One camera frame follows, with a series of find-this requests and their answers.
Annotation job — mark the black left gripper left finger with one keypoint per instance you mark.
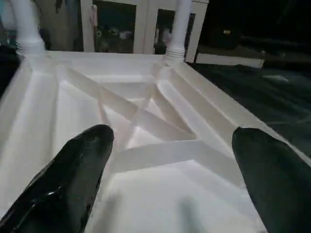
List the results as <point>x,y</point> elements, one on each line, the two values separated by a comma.
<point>63,189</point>

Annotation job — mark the black work mat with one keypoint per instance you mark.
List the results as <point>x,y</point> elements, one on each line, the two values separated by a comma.
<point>272,97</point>

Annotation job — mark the white glass door cabinet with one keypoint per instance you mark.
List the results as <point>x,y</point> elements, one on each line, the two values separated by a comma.
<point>141,24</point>

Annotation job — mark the white plastic table leg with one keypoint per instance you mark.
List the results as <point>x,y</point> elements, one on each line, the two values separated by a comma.
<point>180,24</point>
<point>24,24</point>

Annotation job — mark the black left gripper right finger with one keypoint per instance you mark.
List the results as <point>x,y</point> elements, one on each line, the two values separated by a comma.
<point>282,189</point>

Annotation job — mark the white plastic table top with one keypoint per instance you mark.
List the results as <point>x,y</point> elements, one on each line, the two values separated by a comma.
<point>160,194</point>

